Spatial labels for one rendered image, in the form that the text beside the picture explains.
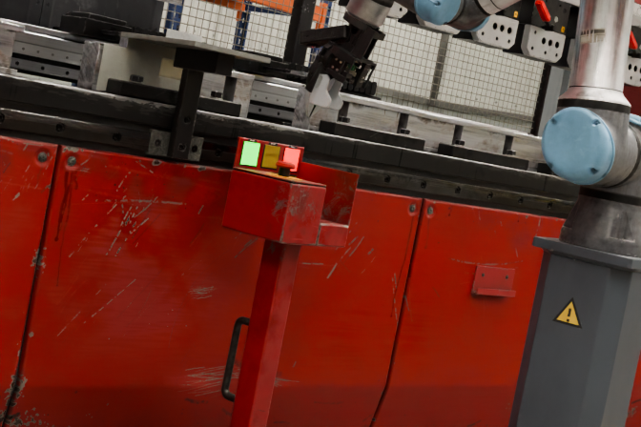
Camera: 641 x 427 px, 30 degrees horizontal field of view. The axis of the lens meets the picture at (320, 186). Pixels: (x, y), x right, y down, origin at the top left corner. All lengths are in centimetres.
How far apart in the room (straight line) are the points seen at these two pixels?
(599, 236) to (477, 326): 109
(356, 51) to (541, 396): 70
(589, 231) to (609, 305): 13
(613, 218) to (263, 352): 75
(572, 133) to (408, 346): 112
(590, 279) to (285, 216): 58
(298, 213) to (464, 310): 87
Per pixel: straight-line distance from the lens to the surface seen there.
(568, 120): 193
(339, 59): 224
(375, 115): 286
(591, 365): 204
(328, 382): 276
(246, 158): 235
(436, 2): 213
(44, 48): 264
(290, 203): 224
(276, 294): 235
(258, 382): 238
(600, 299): 203
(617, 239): 204
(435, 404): 306
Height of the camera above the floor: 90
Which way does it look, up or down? 3 degrees down
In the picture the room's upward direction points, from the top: 11 degrees clockwise
